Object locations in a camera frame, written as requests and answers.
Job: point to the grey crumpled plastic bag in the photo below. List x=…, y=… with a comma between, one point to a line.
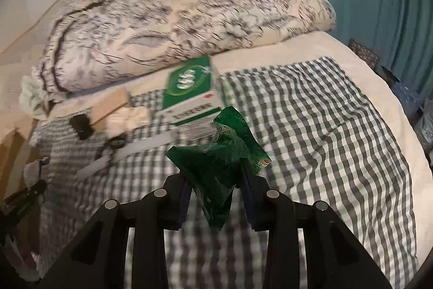
x=33, y=170

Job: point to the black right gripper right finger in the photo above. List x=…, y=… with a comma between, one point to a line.
x=309, y=238

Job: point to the green snack wrapper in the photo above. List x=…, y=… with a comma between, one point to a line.
x=215, y=169

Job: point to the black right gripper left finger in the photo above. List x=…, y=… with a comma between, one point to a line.
x=96, y=257

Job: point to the beige wooden box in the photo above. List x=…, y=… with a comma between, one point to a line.
x=109, y=104

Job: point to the white scrunchie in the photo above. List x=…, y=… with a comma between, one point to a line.
x=126, y=119

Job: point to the pale green towel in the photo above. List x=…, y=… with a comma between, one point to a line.
x=33, y=99

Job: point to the green white medicine box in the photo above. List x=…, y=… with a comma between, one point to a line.
x=193, y=97

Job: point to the floral patterned duvet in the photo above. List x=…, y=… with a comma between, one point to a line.
x=95, y=42

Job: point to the brown cardboard box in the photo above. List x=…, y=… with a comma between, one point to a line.
x=16, y=153

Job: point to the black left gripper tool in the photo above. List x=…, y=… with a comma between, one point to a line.
x=15, y=207

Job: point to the black ring keychain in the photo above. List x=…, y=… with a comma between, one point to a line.
x=111, y=145

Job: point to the small black cube device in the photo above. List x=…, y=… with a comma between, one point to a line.
x=81, y=124

